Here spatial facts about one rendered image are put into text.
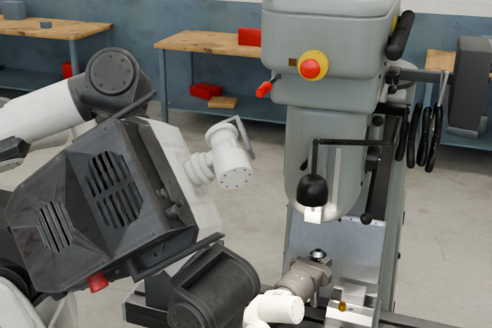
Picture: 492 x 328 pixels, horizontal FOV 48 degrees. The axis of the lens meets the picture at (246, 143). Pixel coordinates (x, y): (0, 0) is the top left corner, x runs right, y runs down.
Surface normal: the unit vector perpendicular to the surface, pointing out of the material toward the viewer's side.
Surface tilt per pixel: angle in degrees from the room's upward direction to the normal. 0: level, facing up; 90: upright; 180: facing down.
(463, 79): 90
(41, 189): 74
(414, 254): 0
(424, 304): 0
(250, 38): 90
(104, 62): 62
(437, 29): 90
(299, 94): 90
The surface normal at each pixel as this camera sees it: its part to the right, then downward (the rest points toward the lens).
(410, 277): 0.01, -0.92
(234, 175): 0.28, 0.76
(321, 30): -0.32, 0.36
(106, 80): 0.02, -0.10
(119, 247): -0.29, -0.07
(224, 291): 0.52, -0.50
